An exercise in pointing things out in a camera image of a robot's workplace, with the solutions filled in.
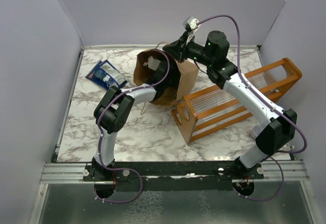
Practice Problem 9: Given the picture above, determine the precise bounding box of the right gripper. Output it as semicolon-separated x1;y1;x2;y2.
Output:
162;32;214;68

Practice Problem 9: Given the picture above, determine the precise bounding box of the brown paper bag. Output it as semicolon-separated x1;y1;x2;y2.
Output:
133;48;199;108

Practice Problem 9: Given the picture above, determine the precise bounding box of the blue white snack bag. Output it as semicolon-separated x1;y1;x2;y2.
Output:
85;60;127;90

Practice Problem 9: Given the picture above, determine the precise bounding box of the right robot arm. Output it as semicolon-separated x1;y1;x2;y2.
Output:
162;31;297;179

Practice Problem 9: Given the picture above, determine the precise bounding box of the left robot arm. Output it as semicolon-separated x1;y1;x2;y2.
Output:
83;49;179;181

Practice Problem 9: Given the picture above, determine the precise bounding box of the wooden rack with clear rods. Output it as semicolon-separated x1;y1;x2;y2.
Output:
171;57;303;145

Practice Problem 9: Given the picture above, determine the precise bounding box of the small clear plastic cup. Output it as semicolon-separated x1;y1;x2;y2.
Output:
249;125;263;140

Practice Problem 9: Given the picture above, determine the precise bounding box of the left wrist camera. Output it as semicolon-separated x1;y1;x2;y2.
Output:
143;56;161;71

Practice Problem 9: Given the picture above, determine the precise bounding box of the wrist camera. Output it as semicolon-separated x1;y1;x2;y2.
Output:
183;16;200;44
143;56;161;71

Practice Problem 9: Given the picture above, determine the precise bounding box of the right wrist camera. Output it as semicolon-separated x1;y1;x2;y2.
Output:
183;16;200;44

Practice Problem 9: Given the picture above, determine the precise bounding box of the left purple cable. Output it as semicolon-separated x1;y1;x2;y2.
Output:
94;53;171;204

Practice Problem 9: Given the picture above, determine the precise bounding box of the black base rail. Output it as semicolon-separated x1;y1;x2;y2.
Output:
83;161;263;192

